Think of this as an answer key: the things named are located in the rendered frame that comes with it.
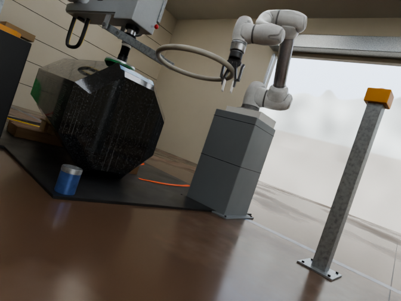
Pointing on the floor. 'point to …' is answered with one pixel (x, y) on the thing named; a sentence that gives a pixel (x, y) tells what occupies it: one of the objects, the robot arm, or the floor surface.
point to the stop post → (349, 182)
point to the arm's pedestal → (231, 163)
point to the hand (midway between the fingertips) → (227, 86)
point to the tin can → (68, 180)
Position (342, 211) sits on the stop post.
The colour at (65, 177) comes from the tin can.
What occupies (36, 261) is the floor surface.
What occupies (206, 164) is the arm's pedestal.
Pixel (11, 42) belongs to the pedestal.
